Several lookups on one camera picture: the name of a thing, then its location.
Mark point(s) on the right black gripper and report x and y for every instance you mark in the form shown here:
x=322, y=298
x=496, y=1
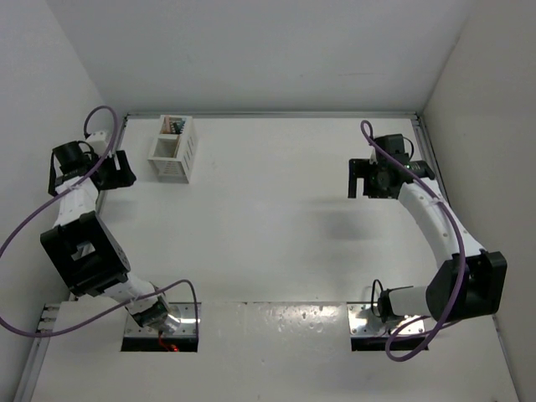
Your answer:
x=361, y=168

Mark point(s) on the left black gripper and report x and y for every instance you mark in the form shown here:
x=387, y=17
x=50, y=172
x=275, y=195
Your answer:
x=119, y=177

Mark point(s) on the wooden tan stick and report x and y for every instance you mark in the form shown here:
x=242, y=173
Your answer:
x=177, y=146

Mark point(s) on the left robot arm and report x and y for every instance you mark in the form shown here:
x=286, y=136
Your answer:
x=85, y=253

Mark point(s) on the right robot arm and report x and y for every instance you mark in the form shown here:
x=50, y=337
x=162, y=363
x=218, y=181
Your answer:
x=469, y=281

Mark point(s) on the white slotted organizer box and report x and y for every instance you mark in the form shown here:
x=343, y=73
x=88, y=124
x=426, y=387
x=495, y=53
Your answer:
x=164, y=165

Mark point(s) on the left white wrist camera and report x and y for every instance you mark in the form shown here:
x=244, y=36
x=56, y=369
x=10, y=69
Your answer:
x=99, y=141

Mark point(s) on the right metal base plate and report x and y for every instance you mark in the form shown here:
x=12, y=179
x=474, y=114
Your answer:
x=363, y=321

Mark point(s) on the metal base plate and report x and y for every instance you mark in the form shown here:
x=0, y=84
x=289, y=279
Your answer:
x=180, y=322
x=363, y=321

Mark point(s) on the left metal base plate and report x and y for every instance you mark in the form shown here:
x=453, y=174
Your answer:
x=180, y=322

